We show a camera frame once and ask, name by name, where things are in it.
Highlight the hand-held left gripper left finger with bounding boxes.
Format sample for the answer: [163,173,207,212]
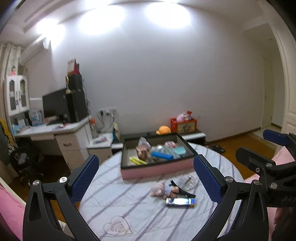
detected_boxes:
[22,154,102,241]

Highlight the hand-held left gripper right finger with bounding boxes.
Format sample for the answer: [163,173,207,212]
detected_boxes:
[193,154,270,241]

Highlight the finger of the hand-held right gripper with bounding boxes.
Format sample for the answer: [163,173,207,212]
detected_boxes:
[263,129,296,147]
[235,147,278,176]

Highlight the black hair clip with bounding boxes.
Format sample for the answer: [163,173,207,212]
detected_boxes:
[170,179,196,198]

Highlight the blue card box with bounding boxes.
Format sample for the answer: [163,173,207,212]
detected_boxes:
[166,197,196,208]

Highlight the baby doll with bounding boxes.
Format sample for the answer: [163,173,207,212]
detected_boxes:
[150,181,183,200]

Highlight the pink storage box black rim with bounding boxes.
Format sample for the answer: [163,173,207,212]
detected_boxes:
[121,133,198,180]

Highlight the blue oblong case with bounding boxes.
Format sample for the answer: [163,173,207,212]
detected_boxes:
[151,151,174,160]

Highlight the yellow highlighter pen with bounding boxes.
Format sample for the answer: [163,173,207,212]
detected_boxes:
[129,156,147,165]

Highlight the clear plastic wrapper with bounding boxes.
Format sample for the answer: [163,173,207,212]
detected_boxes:
[177,174,197,191]

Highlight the white nightstand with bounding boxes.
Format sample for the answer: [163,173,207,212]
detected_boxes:
[87,137,114,160]

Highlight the black bathroom scale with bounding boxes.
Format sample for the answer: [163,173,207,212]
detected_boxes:
[208,144,225,154]

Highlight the white desk with drawers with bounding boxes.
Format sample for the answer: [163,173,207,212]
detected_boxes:
[11,116,93,167]

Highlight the black white low bench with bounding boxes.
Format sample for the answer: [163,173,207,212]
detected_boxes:
[111,130,206,153]

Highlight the yellow blue snack bag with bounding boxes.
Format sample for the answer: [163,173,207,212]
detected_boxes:
[112,123,121,141]

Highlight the red toy crate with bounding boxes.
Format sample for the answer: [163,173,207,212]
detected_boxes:
[171,117,197,133]

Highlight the copper round tin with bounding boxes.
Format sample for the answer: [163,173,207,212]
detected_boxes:
[136,147,149,160]

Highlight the black office chair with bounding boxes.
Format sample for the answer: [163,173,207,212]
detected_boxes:
[0,118,44,186]

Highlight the orange octopus plush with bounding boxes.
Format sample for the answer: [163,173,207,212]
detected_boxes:
[155,126,171,135]

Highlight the black computer tower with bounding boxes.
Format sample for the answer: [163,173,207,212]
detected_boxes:
[66,89,89,123]

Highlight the blue white box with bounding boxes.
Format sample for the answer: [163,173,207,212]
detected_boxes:
[31,110,44,127]

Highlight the black computer monitor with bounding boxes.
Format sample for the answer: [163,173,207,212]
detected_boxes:
[42,88,70,120]

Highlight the black speaker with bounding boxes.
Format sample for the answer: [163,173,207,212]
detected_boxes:
[67,74,83,91]

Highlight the white glass door cabinet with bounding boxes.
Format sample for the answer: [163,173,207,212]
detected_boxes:
[3,75,30,116]

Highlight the red box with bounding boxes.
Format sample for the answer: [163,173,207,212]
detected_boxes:
[68,59,80,76]

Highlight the cream curtain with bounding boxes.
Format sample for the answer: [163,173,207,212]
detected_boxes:
[0,43,21,121]

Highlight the white air conditioner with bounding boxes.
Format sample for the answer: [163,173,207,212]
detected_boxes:
[20,39,50,64]

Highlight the black power cable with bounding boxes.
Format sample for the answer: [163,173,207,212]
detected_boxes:
[96,111,105,135]

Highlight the white wall socket strip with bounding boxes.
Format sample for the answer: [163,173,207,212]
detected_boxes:
[98,107,117,115]

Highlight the cream bed frame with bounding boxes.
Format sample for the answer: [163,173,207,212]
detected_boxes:
[0,177,26,205]

